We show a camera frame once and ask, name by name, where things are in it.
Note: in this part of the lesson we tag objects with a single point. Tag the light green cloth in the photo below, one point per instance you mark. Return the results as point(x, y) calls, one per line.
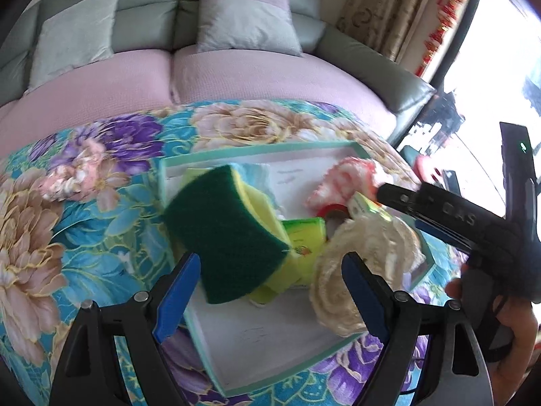
point(287, 283)

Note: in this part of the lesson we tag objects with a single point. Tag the small red object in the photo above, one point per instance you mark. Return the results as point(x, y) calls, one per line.
point(427, 169)

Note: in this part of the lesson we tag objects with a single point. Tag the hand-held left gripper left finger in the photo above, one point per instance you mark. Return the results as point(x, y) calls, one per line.
point(175, 296)

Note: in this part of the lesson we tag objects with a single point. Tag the person's right hand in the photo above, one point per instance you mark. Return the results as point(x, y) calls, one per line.
point(524, 330)

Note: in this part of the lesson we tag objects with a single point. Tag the red tape roll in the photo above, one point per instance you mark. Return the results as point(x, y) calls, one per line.
point(334, 209)

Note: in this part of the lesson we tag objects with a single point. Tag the pink sofa cover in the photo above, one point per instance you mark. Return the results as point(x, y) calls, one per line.
point(253, 76)

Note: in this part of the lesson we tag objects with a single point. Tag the red window decoration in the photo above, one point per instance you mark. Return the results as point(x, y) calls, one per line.
point(448, 8)

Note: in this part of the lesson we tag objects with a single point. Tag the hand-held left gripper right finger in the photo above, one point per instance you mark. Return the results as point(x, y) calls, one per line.
point(363, 300)

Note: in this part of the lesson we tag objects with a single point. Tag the floral blanket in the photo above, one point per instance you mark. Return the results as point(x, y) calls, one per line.
point(84, 228)

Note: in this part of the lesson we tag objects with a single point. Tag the teal shallow box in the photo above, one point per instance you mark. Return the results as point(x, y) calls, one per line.
point(262, 338)

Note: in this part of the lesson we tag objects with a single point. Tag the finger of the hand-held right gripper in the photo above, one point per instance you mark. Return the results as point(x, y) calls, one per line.
point(439, 209)
point(443, 237)

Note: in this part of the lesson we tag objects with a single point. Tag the grey sofa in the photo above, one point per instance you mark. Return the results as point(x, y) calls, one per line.
point(143, 21)

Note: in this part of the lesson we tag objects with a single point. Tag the beige patterned curtain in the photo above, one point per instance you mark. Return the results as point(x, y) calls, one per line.
point(380, 8)

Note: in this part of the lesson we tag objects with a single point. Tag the pink fluffy cloth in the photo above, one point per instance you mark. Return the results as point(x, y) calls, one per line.
point(346, 177)

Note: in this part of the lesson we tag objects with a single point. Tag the blue face mask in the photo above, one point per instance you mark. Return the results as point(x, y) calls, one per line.
point(260, 175)

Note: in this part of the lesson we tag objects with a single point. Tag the grey pink pillow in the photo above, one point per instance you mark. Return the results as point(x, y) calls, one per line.
point(245, 21)

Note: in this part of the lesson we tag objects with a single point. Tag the cream fluffy cloth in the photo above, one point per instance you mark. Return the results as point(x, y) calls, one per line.
point(372, 237)

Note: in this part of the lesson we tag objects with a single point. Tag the yellow green sponge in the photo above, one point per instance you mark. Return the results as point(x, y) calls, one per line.
point(224, 228)

